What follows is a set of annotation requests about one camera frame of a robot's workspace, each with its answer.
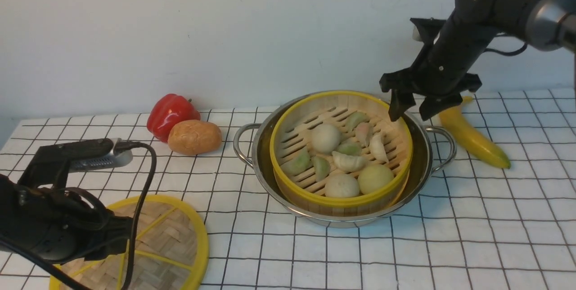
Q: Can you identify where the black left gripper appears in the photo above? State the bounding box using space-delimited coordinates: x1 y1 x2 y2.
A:
0 175 133 265

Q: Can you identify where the green dumpling bottom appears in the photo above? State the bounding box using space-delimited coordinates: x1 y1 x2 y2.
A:
311 156 331 182

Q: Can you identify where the green dumpling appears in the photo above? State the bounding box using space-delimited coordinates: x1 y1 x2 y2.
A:
280 147 311 177
344 111 370 133
335 141 362 156
311 156 331 182

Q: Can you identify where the yellow round bun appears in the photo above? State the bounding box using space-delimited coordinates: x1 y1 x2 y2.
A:
357 164 395 195

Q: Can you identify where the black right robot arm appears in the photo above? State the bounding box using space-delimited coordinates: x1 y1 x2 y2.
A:
380 0 576 121

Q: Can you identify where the green dumpling middle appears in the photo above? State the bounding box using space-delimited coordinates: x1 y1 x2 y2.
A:
335 141 362 156

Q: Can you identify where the bamboo steamer basket yellow rim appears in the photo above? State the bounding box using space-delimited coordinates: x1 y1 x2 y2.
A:
269 90 414 217

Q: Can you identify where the white round bun front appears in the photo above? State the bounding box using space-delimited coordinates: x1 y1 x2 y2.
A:
324 174 360 198

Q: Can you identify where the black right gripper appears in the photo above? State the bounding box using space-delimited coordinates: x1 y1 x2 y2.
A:
380 17 498 122

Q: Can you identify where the brown potato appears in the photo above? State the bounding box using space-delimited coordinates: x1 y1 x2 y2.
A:
167 120 223 156

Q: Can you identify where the white round bun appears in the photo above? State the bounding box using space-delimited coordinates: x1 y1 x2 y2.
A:
324 174 360 198
310 123 342 154

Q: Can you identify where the white dumpling right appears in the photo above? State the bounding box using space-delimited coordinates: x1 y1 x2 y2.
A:
369 134 389 163

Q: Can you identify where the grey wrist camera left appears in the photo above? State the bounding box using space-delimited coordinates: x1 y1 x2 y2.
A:
18 138 135 187

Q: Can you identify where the yellow banana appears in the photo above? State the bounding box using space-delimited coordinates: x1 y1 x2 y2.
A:
438 96 512 169

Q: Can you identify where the checkered white tablecloth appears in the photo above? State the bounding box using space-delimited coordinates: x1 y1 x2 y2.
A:
1 89 575 290

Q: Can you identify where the pink dumpling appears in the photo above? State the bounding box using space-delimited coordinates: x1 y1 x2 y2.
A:
355 122 373 148

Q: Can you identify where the green dumpling top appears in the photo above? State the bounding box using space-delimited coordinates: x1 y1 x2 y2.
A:
344 111 370 133

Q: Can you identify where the black camera cable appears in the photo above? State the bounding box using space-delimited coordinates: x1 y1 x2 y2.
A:
115 142 158 290

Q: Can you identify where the stainless steel pot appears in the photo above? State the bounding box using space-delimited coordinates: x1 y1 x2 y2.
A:
233 95 457 228

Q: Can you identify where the white dumpling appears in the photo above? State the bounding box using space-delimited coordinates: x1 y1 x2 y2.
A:
369 134 389 163
332 151 368 172

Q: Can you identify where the red bell pepper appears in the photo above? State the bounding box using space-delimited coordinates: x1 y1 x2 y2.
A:
146 94 201 144

